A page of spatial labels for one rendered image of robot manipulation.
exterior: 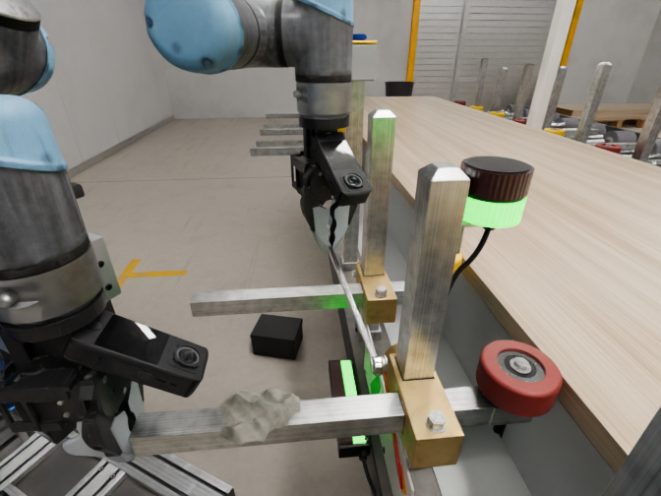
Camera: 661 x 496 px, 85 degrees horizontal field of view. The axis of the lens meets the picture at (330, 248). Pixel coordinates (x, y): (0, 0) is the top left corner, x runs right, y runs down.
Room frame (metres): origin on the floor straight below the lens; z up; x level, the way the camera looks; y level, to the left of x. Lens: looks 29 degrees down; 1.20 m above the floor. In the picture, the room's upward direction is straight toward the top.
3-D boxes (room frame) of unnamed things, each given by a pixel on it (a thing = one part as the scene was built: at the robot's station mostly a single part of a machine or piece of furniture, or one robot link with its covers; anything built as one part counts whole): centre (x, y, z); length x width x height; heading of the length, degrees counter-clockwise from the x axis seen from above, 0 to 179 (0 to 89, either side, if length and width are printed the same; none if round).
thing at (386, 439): (0.34, -0.07, 0.75); 0.26 x 0.01 x 0.10; 5
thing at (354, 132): (0.82, -0.05, 0.93); 0.05 x 0.04 x 0.45; 5
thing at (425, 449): (0.29, -0.10, 0.85); 0.13 x 0.06 x 0.05; 5
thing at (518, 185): (0.31, -0.15, 1.10); 0.06 x 0.06 x 0.02
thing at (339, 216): (0.54, 0.00, 0.96); 0.06 x 0.03 x 0.09; 26
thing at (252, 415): (0.25, 0.08, 0.87); 0.09 x 0.07 x 0.02; 95
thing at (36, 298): (0.24, 0.23, 1.04); 0.08 x 0.08 x 0.05
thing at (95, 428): (0.22, 0.21, 0.90); 0.05 x 0.02 x 0.09; 6
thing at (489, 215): (0.31, -0.15, 1.08); 0.06 x 0.06 x 0.02
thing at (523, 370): (0.28, -0.20, 0.85); 0.08 x 0.08 x 0.11
